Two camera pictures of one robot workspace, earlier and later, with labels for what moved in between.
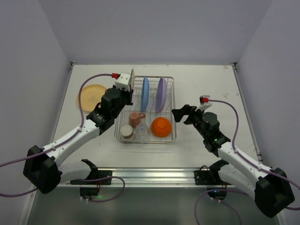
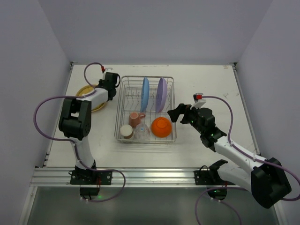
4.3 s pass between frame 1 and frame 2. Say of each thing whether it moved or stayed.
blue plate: stayed
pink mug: stayed
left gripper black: moved
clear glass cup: stayed
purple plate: stayed
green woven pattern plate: moved
